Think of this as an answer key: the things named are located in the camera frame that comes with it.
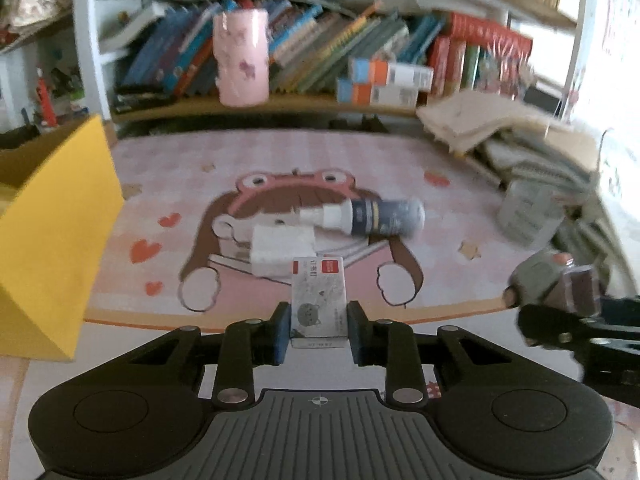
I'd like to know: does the small white staple box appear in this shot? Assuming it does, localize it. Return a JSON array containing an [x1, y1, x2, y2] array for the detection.
[[290, 255, 348, 350]]

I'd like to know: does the pink cartoon desk mat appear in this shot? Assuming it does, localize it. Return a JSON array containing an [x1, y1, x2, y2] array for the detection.
[[82, 127, 551, 327]]

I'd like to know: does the pile of notebooks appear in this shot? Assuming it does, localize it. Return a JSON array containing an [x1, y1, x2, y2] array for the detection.
[[416, 90, 621, 261]]

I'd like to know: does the white bookshelf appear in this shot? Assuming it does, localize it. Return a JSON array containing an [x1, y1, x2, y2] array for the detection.
[[70, 0, 593, 128]]

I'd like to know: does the white desktop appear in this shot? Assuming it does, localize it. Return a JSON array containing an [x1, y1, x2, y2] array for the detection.
[[0, 310, 640, 466]]

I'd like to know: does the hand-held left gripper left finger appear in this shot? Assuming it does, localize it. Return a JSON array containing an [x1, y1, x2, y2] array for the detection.
[[127, 301, 292, 407]]

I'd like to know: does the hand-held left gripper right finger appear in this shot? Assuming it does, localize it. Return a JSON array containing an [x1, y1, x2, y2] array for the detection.
[[347, 300, 507, 407]]

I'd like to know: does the pink patterned cylinder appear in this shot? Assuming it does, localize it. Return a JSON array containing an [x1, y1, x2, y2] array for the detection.
[[212, 8, 271, 107]]

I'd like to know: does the row of leaning books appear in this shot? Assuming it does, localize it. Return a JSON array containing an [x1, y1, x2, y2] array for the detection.
[[115, 0, 536, 102]]

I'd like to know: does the white charger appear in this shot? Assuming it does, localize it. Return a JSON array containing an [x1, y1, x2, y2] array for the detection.
[[249, 224, 316, 278]]

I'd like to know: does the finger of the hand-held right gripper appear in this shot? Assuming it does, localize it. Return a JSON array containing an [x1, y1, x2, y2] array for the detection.
[[516, 296, 640, 361]]

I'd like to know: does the yellow cardboard box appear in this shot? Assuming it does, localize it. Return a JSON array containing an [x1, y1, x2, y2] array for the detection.
[[0, 114, 126, 362]]

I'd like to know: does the dark spray bottle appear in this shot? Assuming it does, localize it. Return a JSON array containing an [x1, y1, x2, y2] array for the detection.
[[300, 197, 426, 237]]

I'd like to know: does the small grey toy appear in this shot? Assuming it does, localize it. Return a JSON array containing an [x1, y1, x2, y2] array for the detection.
[[502, 250, 601, 317]]

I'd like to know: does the orange white box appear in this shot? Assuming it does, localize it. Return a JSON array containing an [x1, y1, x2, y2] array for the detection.
[[336, 79, 420, 107], [349, 57, 435, 92]]

